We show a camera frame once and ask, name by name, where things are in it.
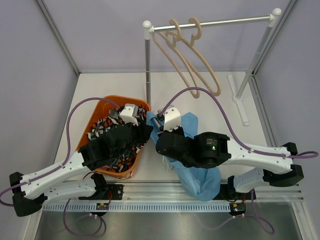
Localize blue shorts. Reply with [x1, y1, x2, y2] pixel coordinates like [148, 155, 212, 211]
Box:
[146, 111, 221, 202]

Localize orange plastic basket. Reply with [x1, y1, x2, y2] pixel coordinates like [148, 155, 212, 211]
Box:
[76, 95, 151, 180]

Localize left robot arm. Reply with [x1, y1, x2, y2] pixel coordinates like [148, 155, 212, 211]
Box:
[9, 123, 154, 217]

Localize orange camouflage shorts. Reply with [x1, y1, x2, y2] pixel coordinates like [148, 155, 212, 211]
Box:
[87, 104, 153, 173]

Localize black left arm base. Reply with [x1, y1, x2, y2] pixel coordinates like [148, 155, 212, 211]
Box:
[78, 184, 124, 201]

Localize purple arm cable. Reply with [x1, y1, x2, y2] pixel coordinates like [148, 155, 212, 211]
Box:
[0, 97, 121, 237]
[162, 87, 320, 236]

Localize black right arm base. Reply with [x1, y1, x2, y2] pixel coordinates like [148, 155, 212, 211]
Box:
[215, 184, 252, 203]

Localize white slotted cable duct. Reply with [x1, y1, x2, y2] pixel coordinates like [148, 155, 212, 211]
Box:
[43, 201, 246, 213]

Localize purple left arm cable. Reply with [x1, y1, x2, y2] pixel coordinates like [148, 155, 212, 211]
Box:
[0, 97, 121, 237]

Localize wooden hanger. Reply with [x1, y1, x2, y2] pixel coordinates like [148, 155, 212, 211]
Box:
[165, 17, 222, 97]
[151, 19, 201, 99]
[152, 117, 163, 132]

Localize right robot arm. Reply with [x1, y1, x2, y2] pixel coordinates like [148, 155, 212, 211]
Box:
[155, 130, 304, 199]

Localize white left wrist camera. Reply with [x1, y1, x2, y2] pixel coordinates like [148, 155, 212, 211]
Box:
[119, 103, 138, 126]

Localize silver clothes rack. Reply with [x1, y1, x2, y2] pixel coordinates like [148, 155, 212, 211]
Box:
[142, 8, 282, 127]

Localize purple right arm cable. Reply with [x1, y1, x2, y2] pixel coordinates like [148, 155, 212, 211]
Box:
[162, 87, 320, 236]

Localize aluminium front rail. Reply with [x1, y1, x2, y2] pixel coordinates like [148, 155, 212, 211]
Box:
[42, 181, 305, 203]

